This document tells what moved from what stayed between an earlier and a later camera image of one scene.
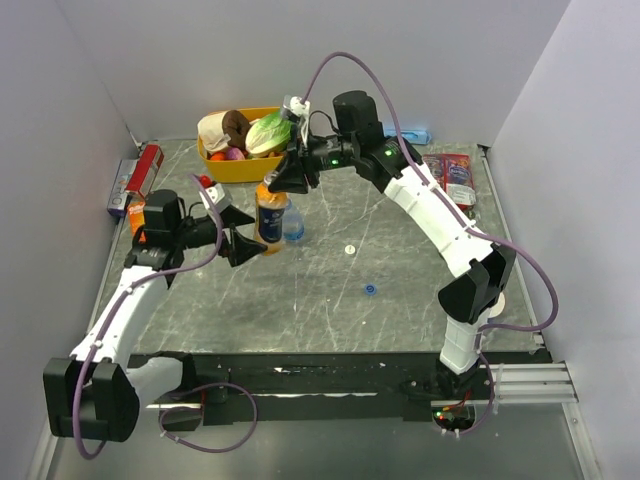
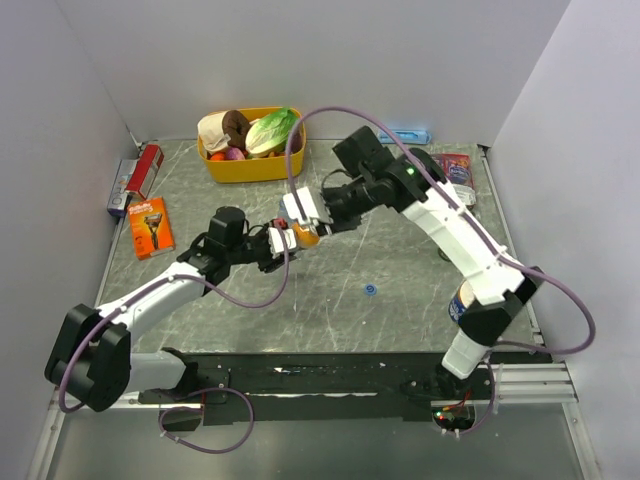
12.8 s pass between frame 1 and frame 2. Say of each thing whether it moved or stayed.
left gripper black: moved
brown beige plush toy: stayed
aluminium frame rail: stayed
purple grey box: stayed
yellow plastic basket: stayed
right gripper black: moved
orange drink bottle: moved
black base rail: stayed
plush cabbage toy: stayed
